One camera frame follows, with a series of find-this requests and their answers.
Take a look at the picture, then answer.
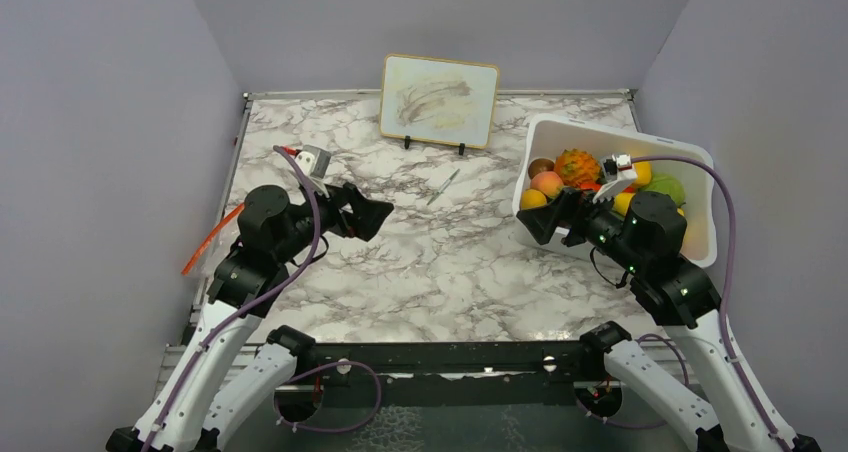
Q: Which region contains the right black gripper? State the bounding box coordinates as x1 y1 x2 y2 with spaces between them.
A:
518 182 645 273

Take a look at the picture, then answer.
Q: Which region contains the yellow mango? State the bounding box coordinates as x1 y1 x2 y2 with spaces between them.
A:
612 191 635 216

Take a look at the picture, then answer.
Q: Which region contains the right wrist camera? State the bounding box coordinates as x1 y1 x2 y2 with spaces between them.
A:
592 154 638 203

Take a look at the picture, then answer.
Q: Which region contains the white plastic bin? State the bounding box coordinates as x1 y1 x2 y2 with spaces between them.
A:
512 113 717 268

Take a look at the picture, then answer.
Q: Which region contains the brown kiwi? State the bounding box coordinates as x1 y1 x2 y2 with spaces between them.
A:
527 158 555 179

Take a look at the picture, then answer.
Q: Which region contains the green cabbage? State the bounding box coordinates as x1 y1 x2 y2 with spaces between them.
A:
640 173 686 208

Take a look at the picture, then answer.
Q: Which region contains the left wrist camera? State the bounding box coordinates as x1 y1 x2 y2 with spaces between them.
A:
295 145 332 197

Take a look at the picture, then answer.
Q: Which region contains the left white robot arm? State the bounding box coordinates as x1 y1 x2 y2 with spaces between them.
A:
105 183 394 451

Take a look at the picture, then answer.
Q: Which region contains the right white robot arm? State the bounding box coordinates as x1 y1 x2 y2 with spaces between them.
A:
517 189 820 451

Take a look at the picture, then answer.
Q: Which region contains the yellow bell pepper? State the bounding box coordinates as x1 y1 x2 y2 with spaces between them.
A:
631 161 653 189

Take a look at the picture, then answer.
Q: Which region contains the grey pen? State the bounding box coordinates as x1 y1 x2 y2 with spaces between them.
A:
426 170 459 206

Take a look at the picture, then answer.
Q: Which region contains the small orange fruit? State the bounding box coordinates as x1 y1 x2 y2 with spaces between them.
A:
519 188 548 210

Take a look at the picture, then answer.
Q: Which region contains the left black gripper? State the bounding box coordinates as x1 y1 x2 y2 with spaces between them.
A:
275 174 394 264

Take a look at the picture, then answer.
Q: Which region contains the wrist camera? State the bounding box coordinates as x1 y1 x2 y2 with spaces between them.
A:
295 145 332 197
592 154 638 203

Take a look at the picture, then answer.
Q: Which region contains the clear zip bag orange zipper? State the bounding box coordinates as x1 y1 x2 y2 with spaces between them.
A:
180 203 245 277

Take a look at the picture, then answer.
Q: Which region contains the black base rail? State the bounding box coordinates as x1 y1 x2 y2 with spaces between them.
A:
178 339 664 411

